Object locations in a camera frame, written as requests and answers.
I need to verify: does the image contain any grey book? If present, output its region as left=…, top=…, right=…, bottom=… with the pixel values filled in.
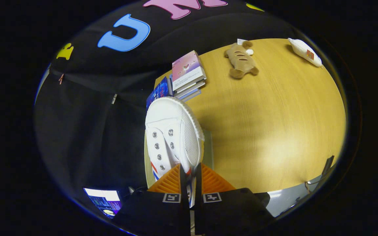
left=174, top=80, right=206, bottom=97

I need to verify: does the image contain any black backdrop cloth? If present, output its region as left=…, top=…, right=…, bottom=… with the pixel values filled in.
left=34, top=0, right=301, bottom=210

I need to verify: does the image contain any small white tag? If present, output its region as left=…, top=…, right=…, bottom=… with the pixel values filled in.
left=237, top=39, right=254, bottom=55

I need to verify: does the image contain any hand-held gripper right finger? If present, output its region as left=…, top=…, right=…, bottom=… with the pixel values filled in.
left=194, top=163, right=276, bottom=236

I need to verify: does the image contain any cream fabric storage box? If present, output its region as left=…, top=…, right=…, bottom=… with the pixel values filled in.
left=144, top=129, right=214, bottom=189

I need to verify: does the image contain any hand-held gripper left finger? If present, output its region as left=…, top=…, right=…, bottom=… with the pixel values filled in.
left=114, top=164, right=191, bottom=236

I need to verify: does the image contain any white snack packet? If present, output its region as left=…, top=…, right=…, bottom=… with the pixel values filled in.
left=288, top=38, right=323, bottom=68

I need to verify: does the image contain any white canvas shoe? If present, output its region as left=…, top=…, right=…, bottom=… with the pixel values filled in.
left=145, top=97, right=205, bottom=207

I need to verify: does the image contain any dark blue book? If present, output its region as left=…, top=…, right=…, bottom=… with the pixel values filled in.
left=146, top=76, right=173, bottom=110

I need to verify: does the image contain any brown plush toy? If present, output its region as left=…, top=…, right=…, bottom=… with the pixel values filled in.
left=224, top=41, right=259, bottom=79

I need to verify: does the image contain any computer monitor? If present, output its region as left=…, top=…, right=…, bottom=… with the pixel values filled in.
left=83, top=187, right=122, bottom=219

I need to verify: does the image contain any pink book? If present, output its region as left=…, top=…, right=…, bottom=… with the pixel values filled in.
left=172, top=50, right=207, bottom=91

